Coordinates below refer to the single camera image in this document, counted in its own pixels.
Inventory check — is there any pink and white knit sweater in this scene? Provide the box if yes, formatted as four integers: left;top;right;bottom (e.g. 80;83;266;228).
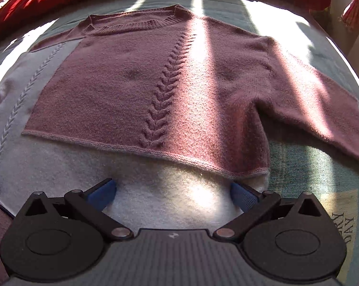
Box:
0;4;359;285

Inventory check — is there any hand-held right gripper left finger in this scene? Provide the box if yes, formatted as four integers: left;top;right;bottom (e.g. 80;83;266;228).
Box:
25;178;134;242

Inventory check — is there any green plaid bed blanket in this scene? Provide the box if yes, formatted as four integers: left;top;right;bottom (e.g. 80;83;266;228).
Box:
0;0;359;257

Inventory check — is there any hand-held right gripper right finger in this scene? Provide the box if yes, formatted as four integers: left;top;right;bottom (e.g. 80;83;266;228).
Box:
213;181;321;242

